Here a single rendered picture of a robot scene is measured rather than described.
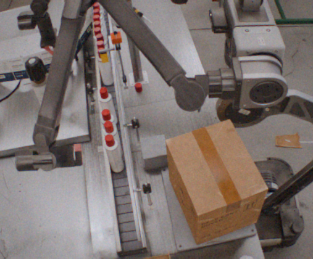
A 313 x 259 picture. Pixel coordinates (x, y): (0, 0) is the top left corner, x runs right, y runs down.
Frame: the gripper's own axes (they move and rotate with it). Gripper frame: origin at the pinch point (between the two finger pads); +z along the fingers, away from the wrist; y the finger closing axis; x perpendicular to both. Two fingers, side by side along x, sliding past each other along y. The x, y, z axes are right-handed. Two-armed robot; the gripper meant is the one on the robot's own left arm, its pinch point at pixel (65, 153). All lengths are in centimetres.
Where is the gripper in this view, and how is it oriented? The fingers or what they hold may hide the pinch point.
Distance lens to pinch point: 131.0
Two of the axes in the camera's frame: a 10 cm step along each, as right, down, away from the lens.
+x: 0.9, 10.0, 0.4
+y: -9.9, 0.8, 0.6
